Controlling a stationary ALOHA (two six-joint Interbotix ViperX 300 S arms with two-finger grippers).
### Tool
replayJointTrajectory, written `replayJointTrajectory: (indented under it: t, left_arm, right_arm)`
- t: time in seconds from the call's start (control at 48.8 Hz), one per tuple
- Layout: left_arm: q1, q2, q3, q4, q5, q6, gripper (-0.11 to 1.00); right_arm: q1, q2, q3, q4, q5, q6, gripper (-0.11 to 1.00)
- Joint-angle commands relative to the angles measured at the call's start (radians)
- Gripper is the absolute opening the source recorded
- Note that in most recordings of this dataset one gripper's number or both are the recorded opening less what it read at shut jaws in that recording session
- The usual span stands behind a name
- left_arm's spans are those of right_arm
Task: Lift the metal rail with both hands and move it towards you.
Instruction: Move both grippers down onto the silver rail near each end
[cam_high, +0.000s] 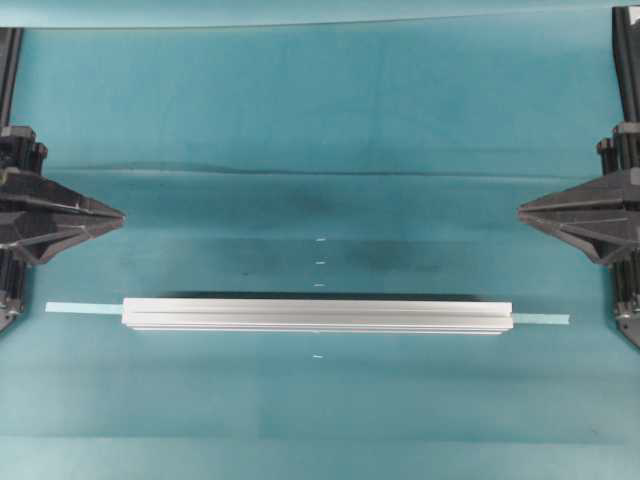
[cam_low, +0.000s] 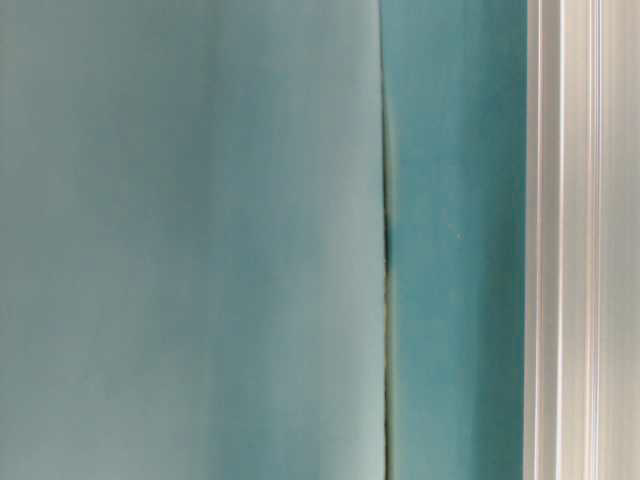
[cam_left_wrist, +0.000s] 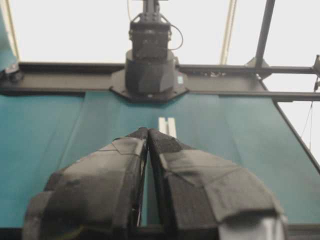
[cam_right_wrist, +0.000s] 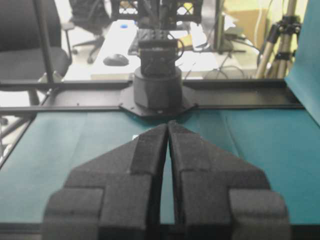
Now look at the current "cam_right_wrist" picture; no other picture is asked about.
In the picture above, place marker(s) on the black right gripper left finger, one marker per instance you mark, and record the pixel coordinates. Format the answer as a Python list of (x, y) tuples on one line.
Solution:
[(115, 196)]

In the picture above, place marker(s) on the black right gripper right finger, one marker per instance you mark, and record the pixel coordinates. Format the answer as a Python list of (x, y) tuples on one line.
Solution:
[(219, 196)]

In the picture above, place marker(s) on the black computer mouse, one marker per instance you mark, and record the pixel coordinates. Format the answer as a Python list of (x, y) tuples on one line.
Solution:
[(116, 60)]

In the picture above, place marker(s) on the white desk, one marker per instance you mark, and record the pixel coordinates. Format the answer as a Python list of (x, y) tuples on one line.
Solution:
[(150, 54)]

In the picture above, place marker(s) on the black office chair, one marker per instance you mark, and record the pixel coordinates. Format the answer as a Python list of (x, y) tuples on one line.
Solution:
[(90, 15), (21, 57)]

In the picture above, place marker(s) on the cardboard box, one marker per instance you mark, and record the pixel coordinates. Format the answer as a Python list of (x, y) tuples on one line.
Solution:
[(253, 22)]

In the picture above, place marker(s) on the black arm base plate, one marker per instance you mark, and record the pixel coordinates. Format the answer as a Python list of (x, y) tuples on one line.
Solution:
[(153, 103)]

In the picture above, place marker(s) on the black frame rail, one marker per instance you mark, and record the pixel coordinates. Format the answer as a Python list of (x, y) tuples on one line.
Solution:
[(103, 95)]

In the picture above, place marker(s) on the tan camera tripod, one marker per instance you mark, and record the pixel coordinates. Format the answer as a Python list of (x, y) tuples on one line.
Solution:
[(277, 56)]

